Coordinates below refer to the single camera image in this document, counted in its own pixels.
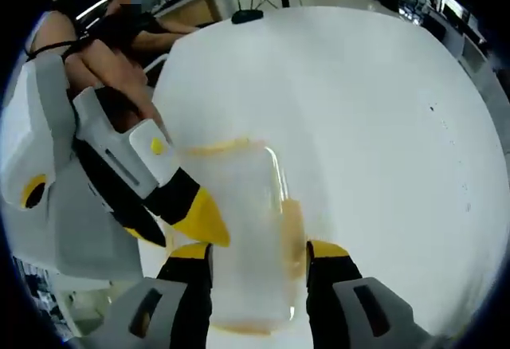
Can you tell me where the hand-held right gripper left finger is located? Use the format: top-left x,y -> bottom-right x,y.
95,241 -> 215,349

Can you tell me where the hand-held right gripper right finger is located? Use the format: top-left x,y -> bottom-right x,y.
304,239 -> 441,349

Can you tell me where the wooden desk side panel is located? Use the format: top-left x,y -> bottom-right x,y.
153,0 -> 226,29

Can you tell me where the thin black strap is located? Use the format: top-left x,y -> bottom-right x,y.
24,37 -> 91,58

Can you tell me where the white chair armrest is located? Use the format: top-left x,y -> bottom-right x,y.
142,51 -> 173,75

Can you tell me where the black flat stand base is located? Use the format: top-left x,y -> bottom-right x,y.
230,9 -> 265,24

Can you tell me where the white desk partition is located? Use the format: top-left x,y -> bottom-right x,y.
422,4 -> 489,73

